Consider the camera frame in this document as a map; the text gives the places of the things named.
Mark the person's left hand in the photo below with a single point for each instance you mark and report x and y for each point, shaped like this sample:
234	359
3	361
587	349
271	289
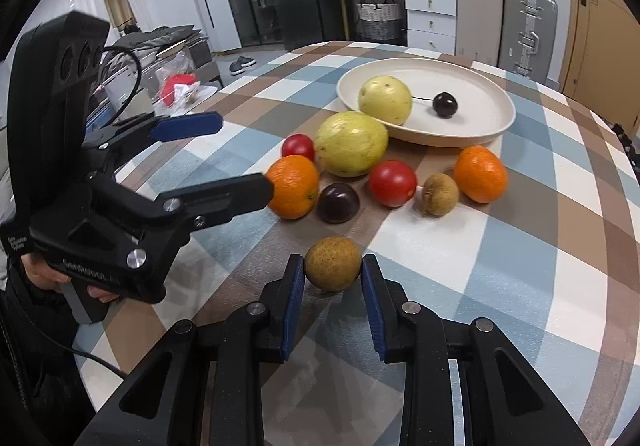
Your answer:
42	273

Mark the yellow green guava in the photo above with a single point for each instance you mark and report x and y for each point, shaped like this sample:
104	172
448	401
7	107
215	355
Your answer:
350	143

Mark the dark purple round fruit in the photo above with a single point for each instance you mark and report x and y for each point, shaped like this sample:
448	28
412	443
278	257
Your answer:
337	203

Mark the dark cherry with stem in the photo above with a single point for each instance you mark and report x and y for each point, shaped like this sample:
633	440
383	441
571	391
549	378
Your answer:
445	105

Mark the clear plastic bag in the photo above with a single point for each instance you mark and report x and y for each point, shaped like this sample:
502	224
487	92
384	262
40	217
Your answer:
165	65

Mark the checked tablecloth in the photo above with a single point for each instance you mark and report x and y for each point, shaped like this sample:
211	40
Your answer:
500	276

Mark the pale yellow guava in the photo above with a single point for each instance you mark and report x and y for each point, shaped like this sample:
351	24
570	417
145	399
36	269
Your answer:
385	99

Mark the woven laundry basket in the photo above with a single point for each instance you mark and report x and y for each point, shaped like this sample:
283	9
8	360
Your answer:
380	23

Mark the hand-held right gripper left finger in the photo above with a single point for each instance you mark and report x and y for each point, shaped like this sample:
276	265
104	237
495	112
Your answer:
295	306

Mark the beige suitcase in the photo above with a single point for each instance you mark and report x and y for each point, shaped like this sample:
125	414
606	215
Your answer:
477	15

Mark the person's left forearm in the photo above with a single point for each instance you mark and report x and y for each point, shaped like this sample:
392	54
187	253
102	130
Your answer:
40	366

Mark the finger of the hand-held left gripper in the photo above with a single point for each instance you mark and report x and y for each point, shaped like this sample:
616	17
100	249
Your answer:
185	125
235	198

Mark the red pouch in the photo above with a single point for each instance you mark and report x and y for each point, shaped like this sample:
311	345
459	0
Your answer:
175	85

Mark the brown longan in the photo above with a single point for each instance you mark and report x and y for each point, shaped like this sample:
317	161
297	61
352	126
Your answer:
332	263
439	195

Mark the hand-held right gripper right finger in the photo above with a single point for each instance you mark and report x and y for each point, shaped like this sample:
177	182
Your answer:
372	306

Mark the cream round plate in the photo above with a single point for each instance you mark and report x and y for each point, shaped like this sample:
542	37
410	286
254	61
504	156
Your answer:
475	95

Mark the wooden door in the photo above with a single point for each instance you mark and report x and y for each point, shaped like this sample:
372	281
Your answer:
600	50

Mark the red tomato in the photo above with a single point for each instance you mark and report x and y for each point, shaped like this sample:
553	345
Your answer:
297	145
392	183

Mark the dark clothes pile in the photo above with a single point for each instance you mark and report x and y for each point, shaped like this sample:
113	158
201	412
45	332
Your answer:
165	38

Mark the orange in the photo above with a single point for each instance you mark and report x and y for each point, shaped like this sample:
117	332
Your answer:
480	174
295	188

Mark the white drawer desk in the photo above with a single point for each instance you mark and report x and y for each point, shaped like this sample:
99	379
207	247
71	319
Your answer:
430	0

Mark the silver suitcase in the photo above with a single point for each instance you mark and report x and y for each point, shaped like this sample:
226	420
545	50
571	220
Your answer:
525	25

